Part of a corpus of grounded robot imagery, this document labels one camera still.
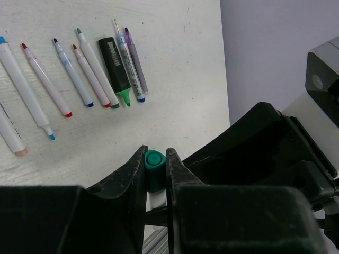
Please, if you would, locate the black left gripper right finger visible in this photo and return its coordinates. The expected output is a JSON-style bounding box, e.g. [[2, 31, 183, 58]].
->
[[166, 148, 209, 253]]

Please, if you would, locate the aluminium front rail frame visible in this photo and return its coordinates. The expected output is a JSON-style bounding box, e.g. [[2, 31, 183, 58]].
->
[[142, 227, 170, 254]]

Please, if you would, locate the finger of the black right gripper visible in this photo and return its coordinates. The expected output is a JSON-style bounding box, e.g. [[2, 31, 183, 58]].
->
[[183, 102, 334, 201]]

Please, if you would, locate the orange capped white pen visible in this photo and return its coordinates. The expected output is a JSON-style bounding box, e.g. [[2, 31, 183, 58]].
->
[[1, 104, 28, 157]]

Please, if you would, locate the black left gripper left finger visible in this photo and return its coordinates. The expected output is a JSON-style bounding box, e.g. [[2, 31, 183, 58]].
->
[[87, 146, 148, 253]]

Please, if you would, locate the blue capped white pen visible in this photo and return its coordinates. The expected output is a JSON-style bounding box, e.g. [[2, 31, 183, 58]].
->
[[1, 36, 56, 141]]

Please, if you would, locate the dark blue capped pen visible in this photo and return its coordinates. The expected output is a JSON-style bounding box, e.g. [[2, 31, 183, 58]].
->
[[53, 38, 94, 107]]

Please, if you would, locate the green black highlighter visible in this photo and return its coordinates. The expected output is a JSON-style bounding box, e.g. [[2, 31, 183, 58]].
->
[[97, 37, 131, 107]]

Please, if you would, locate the red capped white pen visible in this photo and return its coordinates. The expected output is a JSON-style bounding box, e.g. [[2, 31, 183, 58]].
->
[[21, 43, 73, 118]]

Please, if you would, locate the green capped white pen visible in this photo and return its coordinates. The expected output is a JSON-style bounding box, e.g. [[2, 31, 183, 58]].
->
[[76, 28, 120, 109]]

